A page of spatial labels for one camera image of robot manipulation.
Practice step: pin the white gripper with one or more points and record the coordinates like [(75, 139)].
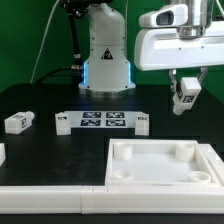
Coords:
[(163, 49)]

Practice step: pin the white square tabletop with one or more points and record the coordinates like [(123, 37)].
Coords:
[(148, 162)]

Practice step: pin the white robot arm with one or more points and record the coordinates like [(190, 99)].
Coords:
[(181, 34)]

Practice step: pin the apriltag marker sheet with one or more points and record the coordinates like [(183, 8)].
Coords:
[(104, 119)]

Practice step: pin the white right obstacle rail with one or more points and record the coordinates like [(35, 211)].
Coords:
[(215, 161)]

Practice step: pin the white obstacle rail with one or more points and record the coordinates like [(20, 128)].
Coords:
[(215, 161), (117, 200), (2, 153)]

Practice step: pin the white front obstacle rail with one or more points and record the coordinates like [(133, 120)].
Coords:
[(117, 200)]

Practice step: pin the white left obstacle rail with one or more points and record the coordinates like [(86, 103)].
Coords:
[(2, 153)]

